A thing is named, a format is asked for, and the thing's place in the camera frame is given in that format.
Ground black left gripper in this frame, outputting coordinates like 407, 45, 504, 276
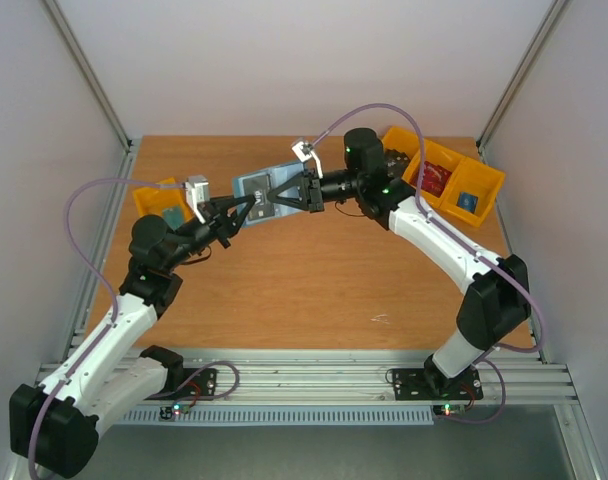
165, 193, 258, 271

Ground teal leather card holder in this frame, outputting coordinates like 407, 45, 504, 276
232, 160, 308, 230

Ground black VIP credit card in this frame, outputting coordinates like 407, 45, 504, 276
241, 173, 276, 226

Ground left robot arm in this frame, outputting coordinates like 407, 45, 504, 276
9, 195, 255, 479

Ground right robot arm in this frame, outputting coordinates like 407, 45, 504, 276
267, 128, 531, 398

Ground green card in small bin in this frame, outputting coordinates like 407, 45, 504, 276
162, 206, 185, 230

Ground red cards in bin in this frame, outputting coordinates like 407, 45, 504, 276
421, 162, 452, 197

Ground blue card in bin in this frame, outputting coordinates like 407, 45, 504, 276
457, 192, 478, 213

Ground small yellow bin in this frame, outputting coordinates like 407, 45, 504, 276
132, 177, 194, 222

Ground black items in bin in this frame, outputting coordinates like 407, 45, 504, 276
384, 149, 411, 178

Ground yellow three-compartment bin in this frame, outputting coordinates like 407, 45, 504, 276
382, 126, 505, 227

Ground left circuit board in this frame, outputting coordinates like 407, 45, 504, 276
159, 403, 192, 421

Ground circuit board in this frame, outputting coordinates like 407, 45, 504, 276
433, 403, 468, 417
159, 403, 192, 421

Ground right circuit board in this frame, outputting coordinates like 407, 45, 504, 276
433, 403, 468, 417

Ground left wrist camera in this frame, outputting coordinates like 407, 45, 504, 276
184, 175, 210, 224

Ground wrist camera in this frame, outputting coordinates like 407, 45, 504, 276
184, 175, 210, 224
291, 138, 324, 179

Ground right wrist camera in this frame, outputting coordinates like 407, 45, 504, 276
291, 138, 324, 179

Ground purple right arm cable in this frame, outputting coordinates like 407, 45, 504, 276
311, 103, 548, 425

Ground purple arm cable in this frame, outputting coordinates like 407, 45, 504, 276
311, 103, 548, 425
27, 178, 185, 480

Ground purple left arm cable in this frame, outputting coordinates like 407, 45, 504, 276
27, 178, 185, 480

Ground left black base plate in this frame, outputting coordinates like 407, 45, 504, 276
148, 368, 218, 401

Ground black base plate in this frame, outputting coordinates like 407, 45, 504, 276
148, 368, 218, 401
385, 368, 484, 402

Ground grey slotted cable duct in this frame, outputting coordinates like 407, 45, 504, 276
118, 405, 434, 427

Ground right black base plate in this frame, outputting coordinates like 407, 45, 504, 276
385, 368, 484, 402

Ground aluminium frame rail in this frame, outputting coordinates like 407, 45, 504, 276
31, 347, 580, 407

